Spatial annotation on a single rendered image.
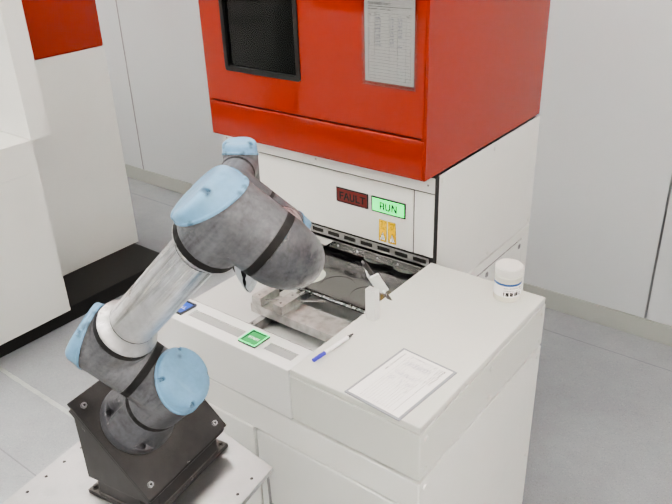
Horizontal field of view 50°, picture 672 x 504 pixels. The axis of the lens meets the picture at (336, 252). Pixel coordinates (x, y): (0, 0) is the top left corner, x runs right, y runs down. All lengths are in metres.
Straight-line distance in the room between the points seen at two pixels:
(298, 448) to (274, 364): 0.23
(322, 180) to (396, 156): 0.34
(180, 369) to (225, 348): 0.43
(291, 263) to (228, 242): 0.10
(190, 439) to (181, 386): 0.26
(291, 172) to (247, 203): 1.25
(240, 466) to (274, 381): 0.21
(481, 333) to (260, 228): 0.86
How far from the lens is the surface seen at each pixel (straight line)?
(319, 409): 1.65
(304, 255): 1.07
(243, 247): 1.05
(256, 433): 1.89
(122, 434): 1.49
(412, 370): 1.63
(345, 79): 1.99
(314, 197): 2.26
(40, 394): 3.44
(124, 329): 1.28
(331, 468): 1.75
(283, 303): 2.00
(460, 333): 1.77
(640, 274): 3.55
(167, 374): 1.35
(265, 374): 1.72
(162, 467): 1.55
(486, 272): 2.46
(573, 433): 3.04
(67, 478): 1.72
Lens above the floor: 1.94
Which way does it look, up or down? 27 degrees down
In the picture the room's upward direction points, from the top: 2 degrees counter-clockwise
